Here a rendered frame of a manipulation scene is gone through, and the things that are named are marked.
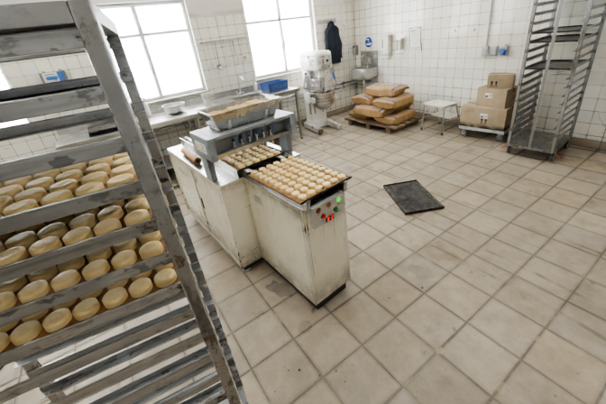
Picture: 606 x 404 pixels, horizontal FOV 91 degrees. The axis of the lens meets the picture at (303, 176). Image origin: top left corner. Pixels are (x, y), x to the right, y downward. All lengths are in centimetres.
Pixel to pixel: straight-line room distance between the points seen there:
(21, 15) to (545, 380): 234
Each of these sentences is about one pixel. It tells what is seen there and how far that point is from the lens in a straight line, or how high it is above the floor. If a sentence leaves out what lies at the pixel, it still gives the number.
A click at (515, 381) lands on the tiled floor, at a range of 216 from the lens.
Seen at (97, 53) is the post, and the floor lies 175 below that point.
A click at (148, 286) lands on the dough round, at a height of 124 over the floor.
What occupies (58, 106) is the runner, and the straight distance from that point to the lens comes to 65.
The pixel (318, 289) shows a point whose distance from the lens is 211.
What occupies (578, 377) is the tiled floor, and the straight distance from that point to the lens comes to 230.
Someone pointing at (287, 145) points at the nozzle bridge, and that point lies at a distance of 251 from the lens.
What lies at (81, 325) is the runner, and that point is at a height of 124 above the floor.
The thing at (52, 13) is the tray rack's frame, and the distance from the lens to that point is 61.
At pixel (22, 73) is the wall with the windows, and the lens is 513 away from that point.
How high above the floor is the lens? 174
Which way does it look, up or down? 26 degrees down
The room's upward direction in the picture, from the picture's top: 8 degrees counter-clockwise
